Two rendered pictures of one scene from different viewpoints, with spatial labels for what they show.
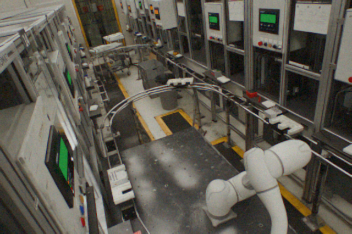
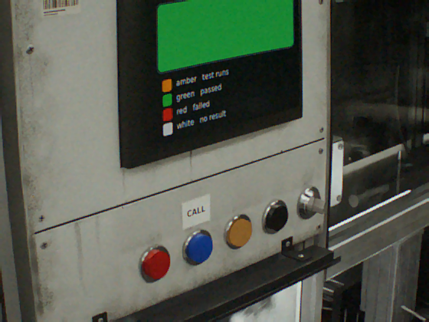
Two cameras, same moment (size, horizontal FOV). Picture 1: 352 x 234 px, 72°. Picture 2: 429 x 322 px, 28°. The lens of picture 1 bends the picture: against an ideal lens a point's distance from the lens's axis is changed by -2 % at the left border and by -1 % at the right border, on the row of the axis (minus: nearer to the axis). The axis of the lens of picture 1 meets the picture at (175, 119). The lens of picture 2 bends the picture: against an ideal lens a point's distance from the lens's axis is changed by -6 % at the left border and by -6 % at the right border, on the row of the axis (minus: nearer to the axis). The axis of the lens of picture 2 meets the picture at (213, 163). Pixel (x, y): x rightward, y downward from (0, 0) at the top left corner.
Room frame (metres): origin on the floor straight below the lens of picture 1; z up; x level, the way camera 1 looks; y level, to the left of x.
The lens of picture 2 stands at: (0.27, -0.36, 1.80)
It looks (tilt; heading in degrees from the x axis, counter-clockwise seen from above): 18 degrees down; 62
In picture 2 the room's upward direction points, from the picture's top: 1 degrees counter-clockwise
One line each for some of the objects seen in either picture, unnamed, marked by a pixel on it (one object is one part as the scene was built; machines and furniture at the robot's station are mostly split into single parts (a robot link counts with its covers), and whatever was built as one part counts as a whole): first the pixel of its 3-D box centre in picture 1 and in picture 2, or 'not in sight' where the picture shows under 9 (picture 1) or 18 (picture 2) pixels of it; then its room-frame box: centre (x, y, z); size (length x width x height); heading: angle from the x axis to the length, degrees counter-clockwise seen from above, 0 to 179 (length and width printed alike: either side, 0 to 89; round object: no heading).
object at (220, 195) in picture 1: (219, 195); not in sight; (1.13, -0.20, 0.85); 0.18 x 0.16 x 0.22; 107
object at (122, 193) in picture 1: (120, 184); not in sight; (1.40, 0.50, 0.84); 0.36 x 0.14 x 0.10; 16
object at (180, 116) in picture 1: (177, 124); not in sight; (3.53, -0.03, 0.01); 1.00 x 0.55 x 0.01; 16
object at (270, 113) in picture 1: (273, 111); not in sight; (1.92, -0.91, 0.92); 0.13 x 0.10 x 0.09; 106
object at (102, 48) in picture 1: (110, 61); not in sight; (6.65, 1.45, 0.48); 0.88 x 0.56 x 0.96; 124
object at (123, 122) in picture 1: (112, 90); not in sight; (5.69, 1.39, 0.01); 5.85 x 0.59 x 0.01; 16
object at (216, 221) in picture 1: (217, 207); not in sight; (1.14, -0.18, 0.71); 0.22 x 0.18 x 0.06; 16
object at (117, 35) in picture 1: (117, 49); not in sight; (7.99, 1.42, 0.48); 0.84 x 0.58 x 0.97; 24
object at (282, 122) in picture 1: (281, 124); not in sight; (1.81, -0.95, 0.84); 0.37 x 0.14 x 0.10; 16
